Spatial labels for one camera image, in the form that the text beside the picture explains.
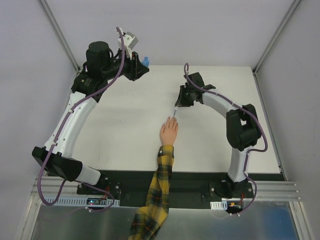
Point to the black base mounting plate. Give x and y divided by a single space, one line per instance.
180 190

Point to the white nail polish cap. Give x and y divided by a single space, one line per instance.
175 111

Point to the blue nail polish bottle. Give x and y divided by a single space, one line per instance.
145 62

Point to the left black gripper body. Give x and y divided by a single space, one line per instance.
136 65

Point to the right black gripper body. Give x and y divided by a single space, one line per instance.
186 93

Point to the aluminium frame post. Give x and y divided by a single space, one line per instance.
277 34
59 34

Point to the left aluminium frame post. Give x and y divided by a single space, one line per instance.
59 34

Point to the right aluminium frame post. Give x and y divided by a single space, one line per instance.
277 34

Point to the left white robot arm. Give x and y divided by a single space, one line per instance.
100 67

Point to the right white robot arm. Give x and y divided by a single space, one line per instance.
243 129

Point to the yellow plaid sleeve forearm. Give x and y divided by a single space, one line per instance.
149 218

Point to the mannequin hand with nails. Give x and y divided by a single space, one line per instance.
169 131

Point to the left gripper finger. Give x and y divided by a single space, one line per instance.
139 59
141 70

